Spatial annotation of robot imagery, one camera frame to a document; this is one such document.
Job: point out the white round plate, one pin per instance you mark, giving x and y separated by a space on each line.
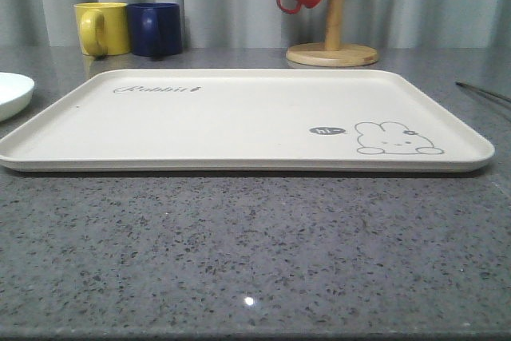
16 93

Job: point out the metal fork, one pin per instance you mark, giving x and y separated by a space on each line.
486 92

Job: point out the cream rabbit serving tray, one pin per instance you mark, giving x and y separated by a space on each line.
209 119

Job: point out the wooden mug tree stand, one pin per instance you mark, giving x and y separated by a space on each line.
333 52

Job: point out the dark blue mug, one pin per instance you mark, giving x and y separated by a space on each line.
154 29

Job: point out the yellow mug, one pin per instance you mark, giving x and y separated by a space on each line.
102 28

